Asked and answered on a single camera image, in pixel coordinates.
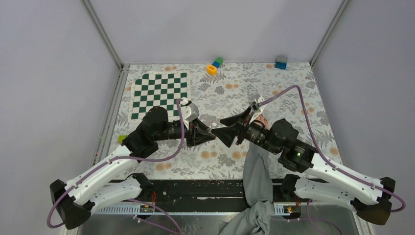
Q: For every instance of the green white chessboard mat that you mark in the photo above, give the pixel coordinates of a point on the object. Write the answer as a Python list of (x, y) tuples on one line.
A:
[(158, 89)]

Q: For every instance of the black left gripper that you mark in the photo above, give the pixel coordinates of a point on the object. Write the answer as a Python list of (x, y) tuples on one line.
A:
[(198, 133)]

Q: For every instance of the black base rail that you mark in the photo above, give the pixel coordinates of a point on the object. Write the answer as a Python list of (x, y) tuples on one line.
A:
[(196, 195)]

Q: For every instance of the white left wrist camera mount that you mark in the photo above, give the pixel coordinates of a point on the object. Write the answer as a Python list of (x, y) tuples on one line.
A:
[(189, 110)]

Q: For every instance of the blue grey toy block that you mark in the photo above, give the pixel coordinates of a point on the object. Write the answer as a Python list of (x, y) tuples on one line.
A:
[(281, 62)]

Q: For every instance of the person's hand with painted nails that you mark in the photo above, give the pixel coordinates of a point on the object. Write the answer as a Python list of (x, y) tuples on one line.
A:
[(262, 120)]

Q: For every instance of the floral tablecloth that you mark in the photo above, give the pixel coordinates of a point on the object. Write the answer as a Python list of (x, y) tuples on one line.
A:
[(223, 95)]

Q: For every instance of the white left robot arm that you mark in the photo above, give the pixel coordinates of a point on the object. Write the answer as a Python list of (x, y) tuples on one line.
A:
[(77, 199)]

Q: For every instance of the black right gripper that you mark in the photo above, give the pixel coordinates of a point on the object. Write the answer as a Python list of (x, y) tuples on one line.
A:
[(227, 134)]

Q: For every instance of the yellow blue green toy blocks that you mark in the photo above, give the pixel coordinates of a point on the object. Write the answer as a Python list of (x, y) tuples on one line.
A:
[(212, 69)]

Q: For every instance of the grey sleeved forearm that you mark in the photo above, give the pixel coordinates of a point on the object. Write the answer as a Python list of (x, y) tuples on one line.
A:
[(258, 189)]

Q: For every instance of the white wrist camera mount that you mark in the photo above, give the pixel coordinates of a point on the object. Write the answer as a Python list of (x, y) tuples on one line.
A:
[(255, 109), (189, 110)]

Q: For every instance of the blue yellow toy car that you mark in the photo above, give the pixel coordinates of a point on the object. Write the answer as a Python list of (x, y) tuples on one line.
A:
[(121, 138)]

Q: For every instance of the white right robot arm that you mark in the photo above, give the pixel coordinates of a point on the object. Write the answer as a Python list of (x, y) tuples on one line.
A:
[(311, 176)]

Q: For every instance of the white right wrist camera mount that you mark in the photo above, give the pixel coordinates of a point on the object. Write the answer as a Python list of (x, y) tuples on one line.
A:
[(255, 109)]

